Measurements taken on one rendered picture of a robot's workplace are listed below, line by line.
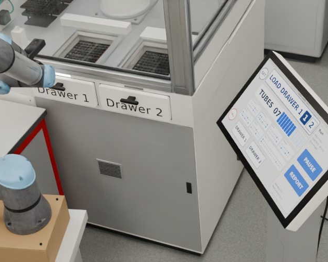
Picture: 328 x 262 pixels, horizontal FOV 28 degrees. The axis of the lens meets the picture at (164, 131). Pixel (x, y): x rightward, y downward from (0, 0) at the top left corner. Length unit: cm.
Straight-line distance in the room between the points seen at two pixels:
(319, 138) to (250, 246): 130
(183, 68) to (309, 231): 70
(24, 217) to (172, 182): 85
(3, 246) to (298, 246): 96
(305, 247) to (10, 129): 123
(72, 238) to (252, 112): 71
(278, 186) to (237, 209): 133
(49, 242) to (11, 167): 27
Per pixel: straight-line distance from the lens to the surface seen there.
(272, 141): 199
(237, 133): 212
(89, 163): 286
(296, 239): 225
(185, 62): 230
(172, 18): 222
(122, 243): 315
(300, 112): 195
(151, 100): 244
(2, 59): 183
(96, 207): 305
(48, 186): 292
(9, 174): 196
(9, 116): 275
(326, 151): 184
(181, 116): 245
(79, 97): 260
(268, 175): 196
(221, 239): 312
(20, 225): 207
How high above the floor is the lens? 235
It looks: 39 degrees down
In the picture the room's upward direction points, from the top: 6 degrees counter-clockwise
